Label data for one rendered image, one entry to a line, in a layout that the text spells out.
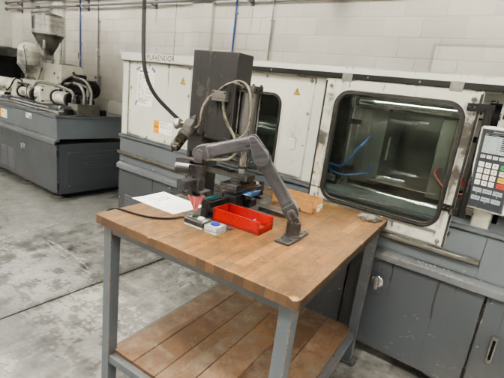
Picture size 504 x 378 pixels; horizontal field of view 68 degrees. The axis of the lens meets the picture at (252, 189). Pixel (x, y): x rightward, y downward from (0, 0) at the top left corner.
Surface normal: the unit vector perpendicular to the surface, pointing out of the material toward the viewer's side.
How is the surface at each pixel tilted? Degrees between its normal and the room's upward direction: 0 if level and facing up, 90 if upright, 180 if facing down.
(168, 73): 90
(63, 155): 90
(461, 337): 90
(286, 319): 90
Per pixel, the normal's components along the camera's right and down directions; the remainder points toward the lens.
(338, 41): -0.59, 0.14
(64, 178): 0.80, 0.25
